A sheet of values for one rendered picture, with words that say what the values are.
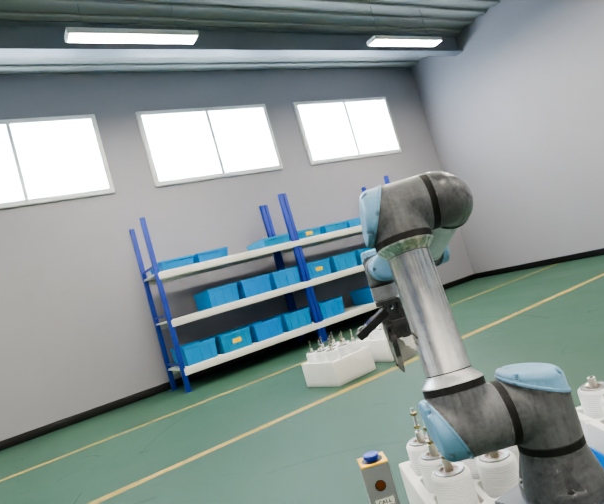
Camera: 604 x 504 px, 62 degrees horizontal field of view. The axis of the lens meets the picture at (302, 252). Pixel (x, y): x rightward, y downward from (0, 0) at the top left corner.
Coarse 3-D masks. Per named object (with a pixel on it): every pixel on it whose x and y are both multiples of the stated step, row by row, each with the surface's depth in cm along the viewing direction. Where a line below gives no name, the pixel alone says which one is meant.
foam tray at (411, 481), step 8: (400, 464) 153; (408, 464) 151; (408, 472) 146; (408, 480) 142; (416, 480) 139; (480, 480) 129; (408, 488) 146; (416, 488) 135; (424, 488) 133; (480, 488) 125; (408, 496) 151; (416, 496) 136; (424, 496) 129; (432, 496) 128; (480, 496) 122; (488, 496) 120
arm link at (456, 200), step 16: (432, 176) 99; (448, 176) 100; (448, 192) 97; (464, 192) 100; (448, 208) 98; (464, 208) 100; (448, 224) 102; (432, 240) 120; (448, 240) 120; (432, 256) 130; (448, 256) 137
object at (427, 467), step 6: (420, 462) 134; (426, 462) 132; (432, 462) 131; (438, 462) 131; (420, 468) 135; (426, 468) 132; (432, 468) 131; (426, 474) 132; (426, 480) 133; (426, 486) 134; (432, 486) 132; (432, 492) 132
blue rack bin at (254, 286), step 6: (258, 276) 603; (264, 276) 607; (240, 282) 593; (246, 282) 595; (252, 282) 598; (258, 282) 602; (264, 282) 606; (240, 288) 599; (246, 288) 594; (252, 288) 597; (258, 288) 601; (264, 288) 605; (270, 288) 609; (240, 294) 604; (246, 294) 593; (252, 294) 596; (258, 294) 600
